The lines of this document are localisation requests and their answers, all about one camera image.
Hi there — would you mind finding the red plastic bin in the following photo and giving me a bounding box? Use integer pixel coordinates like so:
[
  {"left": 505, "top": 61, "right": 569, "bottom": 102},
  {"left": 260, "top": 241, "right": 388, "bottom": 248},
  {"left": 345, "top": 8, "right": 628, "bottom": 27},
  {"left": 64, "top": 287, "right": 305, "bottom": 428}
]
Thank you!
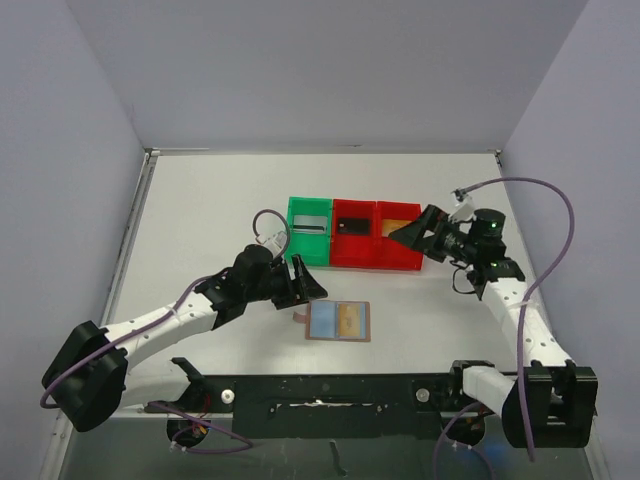
[
  {"left": 373, "top": 201, "right": 423, "bottom": 271},
  {"left": 329, "top": 199, "right": 376, "bottom": 268}
]

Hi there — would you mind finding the brown leather card holder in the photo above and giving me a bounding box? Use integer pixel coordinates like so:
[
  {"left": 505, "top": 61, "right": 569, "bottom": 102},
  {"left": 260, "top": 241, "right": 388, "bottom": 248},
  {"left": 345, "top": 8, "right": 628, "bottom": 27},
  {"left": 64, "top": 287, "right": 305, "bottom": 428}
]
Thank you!
[{"left": 292, "top": 300, "right": 371, "bottom": 342}]

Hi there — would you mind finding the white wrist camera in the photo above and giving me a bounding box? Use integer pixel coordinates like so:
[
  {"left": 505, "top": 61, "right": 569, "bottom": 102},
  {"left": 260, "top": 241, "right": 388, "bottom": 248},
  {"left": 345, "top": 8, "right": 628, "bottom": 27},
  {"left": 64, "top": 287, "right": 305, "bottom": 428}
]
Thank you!
[
  {"left": 449, "top": 189, "right": 476, "bottom": 224},
  {"left": 256, "top": 231, "right": 289, "bottom": 259}
]

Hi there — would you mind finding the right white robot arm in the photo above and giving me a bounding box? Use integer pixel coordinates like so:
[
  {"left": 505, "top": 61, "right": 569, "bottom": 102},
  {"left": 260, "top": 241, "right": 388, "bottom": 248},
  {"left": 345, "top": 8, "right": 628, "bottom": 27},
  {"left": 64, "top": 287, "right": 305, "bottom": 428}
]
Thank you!
[{"left": 388, "top": 205, "right": 598, "bottom": 448}]

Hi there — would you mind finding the middle red plastic bin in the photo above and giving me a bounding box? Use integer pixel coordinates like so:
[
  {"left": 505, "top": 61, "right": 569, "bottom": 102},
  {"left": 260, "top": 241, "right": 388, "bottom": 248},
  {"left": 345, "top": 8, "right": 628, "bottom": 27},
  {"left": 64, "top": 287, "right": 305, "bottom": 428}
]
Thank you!
[{"left": 329, "top": 199, "right": 376, "bottom": 268}]

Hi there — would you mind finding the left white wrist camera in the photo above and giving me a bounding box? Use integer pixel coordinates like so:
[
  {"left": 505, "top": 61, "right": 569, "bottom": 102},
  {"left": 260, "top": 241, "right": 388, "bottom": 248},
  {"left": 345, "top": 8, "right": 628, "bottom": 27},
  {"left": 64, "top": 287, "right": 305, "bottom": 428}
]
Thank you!
[{"left": 256, "top": 231, "right": 289, "bottom": 259}]

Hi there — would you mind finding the dark grey credit card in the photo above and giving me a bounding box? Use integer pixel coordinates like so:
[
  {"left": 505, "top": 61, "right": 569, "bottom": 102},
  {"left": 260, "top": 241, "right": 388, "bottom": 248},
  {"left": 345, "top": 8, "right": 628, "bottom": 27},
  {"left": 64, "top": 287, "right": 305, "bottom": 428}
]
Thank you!
[{"left": 336, "top": 217, "right": 371, "bottom": 236}]

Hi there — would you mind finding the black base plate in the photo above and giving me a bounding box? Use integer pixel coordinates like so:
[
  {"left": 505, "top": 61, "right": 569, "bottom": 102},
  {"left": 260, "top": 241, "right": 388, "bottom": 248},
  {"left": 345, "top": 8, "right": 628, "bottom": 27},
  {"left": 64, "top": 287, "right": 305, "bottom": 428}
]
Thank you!
[{"left": 170, "top": 373, "right": 472, "bottom": 440}]

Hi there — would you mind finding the silver credit card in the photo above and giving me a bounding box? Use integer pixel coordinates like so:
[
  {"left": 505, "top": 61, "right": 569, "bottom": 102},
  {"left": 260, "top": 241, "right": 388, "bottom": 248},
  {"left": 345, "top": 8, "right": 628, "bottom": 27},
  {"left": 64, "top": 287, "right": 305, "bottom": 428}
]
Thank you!
[{"left": 291, "top": 214, "right": 328, "bottom": 235}]

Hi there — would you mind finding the right red plastic bin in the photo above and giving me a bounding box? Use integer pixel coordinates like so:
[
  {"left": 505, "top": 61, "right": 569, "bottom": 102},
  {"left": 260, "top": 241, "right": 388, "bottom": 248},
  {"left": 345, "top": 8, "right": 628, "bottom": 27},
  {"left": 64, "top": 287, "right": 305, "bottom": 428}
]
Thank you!
[{"left": 373, "top": 201, "right": 423, "bottom": 271}]

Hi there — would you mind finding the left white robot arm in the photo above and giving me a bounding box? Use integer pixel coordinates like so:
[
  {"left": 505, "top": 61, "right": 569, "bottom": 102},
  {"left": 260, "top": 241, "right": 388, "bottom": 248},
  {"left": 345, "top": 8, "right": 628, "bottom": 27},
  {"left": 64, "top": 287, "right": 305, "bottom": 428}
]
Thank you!
[{"left": 40, "top": 244, "right": 328, "bottom": 432}]

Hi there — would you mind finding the gold credit card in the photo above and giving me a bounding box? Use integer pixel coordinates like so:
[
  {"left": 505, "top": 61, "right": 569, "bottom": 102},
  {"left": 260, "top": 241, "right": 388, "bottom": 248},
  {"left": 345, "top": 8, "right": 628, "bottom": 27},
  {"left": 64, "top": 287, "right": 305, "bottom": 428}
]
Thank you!
[
  {"left": 337, "top": 303, "right": 366, "bottom": 339},
  {"left": 381, "top": 219, "right": 411, "bottom": 238}
]

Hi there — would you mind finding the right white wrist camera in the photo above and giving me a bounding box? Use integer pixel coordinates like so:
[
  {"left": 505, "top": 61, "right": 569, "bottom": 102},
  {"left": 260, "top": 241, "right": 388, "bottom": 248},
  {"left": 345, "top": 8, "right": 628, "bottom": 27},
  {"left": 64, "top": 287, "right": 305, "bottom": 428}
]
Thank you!
[{"left": 449, "top": 189, "right": 476, "bottom": 224}]

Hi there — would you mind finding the green plastic bin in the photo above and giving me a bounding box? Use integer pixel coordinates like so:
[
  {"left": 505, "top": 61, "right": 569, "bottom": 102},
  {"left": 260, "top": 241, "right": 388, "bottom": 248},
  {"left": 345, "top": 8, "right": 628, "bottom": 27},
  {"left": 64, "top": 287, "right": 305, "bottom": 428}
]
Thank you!
[{"left": 285, "top": 197, "right": 333, "bottom": 267}]

